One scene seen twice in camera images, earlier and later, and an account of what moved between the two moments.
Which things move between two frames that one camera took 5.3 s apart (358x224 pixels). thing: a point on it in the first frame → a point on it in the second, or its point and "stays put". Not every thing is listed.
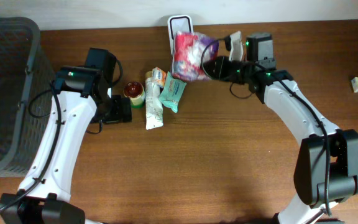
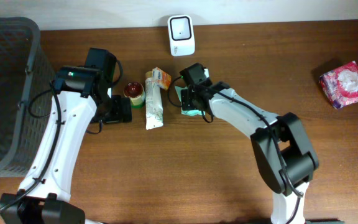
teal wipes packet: (172, 92) → (184, 111)
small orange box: (158, 76) stays put
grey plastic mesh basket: (13, 67) stays put
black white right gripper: (213, 62) → (186, 99)
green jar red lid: (135, 91) stays put
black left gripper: (121, 109) stays put
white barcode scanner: (178, 23) stays put
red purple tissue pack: (190, 50) → (346, 84)
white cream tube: (153, 111) stays put
